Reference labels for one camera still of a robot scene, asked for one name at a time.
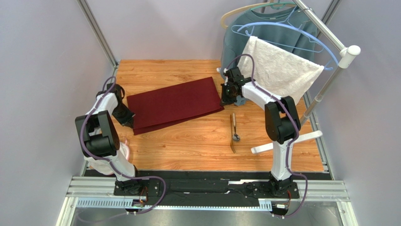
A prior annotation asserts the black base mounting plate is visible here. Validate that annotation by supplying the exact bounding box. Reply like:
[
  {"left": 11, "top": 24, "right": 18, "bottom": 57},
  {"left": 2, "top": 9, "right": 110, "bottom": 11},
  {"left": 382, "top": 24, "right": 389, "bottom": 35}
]
[{"left": 110, "top": 170, "right": 305, "bottom": 208}]

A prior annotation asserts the beige wooden hanger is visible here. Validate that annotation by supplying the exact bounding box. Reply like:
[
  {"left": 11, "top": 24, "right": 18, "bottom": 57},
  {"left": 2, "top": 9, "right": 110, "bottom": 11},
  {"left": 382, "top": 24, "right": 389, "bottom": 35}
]
[{"left": 220, "top": 0, "right": 284, "bottom": 29}]

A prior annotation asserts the silver metal spoon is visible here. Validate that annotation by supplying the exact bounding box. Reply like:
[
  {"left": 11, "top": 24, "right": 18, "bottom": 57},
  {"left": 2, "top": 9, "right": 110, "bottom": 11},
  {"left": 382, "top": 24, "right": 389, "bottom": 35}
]
[{"left": 231, "top": 113, "right": 241, "bottom": 142}]

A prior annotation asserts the white mesh bag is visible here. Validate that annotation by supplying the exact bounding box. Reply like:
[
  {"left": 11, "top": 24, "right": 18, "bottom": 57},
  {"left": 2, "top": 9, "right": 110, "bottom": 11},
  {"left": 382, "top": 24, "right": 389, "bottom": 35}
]
[{"left": 84, "top": 139, "right": 130, "bottom": 176}]

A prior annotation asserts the teal sweatshirt on hanger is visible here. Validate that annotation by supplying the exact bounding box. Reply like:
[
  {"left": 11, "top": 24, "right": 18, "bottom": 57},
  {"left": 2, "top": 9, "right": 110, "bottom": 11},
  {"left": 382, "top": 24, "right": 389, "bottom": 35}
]
[{"left": 220, "top": 6, "right": 319, "bottom": 107}]

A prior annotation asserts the white towel on hanger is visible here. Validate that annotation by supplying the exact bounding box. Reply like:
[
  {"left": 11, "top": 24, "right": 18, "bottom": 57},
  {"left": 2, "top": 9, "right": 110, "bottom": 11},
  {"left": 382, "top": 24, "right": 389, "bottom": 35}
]
[{"left": 238, "top": 36, "right": 324, "bottom": 104}]

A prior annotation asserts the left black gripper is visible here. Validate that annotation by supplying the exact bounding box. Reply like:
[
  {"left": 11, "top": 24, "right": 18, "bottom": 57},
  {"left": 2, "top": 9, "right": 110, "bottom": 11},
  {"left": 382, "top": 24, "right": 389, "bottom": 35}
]
[{"left": 112, "top": 104, "right": 135, "bottom": 129}]

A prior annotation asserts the light blue clothes hanger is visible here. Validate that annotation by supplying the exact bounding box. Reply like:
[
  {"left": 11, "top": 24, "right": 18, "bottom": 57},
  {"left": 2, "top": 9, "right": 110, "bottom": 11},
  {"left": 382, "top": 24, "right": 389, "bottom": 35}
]
[{"left": 221, "top": 7, "right": 338, "bottom": 70}]

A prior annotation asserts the aluminium frame rail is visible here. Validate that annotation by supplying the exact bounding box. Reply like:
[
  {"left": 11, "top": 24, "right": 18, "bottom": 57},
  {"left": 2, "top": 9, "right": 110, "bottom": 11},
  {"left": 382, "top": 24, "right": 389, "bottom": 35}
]
[{"left": 77, "top": 0, "right": 119, "bottom": 69}]

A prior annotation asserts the metal clothes rack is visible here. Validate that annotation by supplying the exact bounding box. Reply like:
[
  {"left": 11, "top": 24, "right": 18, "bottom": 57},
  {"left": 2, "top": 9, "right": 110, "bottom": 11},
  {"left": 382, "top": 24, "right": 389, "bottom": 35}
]
[{"left": 250, "top": 0, "right": 361, "bottom": 155}]

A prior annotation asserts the dark red cloth napkin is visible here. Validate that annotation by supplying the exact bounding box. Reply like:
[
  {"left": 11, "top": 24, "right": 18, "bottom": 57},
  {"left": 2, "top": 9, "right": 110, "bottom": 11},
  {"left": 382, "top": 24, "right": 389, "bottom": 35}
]
[{"left": 127, "top": 77, "right": 224, "bottom": 135}]

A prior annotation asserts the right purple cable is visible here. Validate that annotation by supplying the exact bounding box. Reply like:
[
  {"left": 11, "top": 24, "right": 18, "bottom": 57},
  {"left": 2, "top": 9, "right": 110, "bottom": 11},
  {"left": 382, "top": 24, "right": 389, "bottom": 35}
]
[{"left": 225, "top": 54, "right": 308, "bottom": 218}]

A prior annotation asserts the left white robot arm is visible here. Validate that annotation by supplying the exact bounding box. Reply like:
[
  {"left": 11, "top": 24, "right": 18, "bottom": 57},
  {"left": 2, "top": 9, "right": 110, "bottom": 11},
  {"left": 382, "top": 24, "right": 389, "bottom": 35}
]
[{"left": 75, "top": 84, "right": 144, "bottom": 195}]

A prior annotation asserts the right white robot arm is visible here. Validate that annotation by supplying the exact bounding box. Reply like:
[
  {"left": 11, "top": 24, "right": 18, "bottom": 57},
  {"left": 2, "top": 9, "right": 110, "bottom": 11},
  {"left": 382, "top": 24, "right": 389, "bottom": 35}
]
[{"left": 221, "top": 67, "right": 301, "bottom": 197}]

